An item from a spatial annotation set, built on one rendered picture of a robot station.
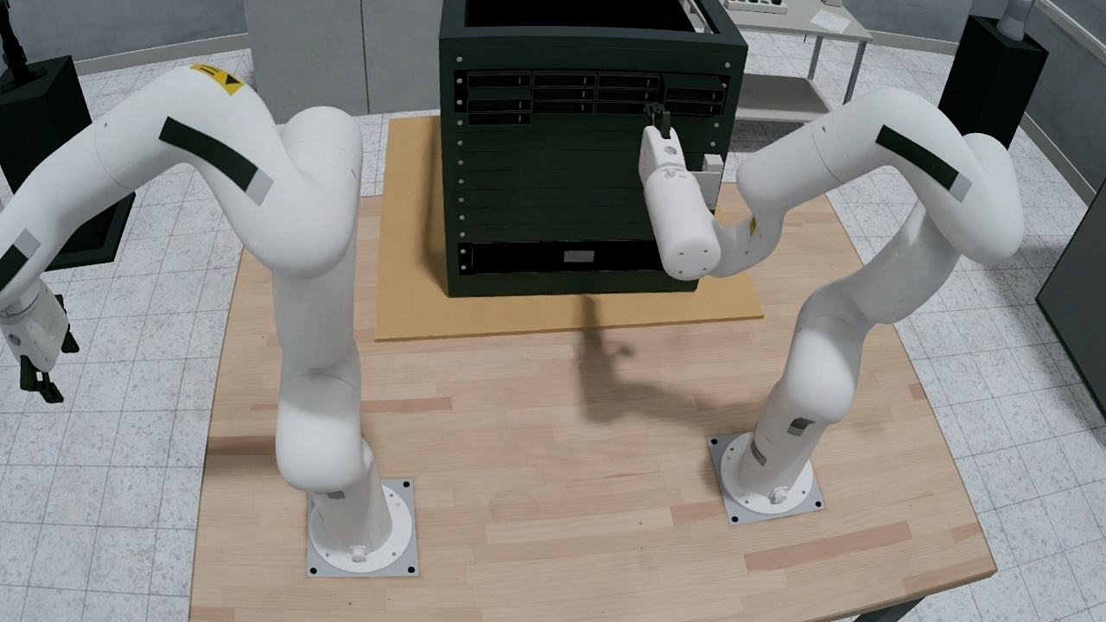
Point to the tan cardboard sheet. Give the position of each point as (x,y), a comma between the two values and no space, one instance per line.
(412,301)

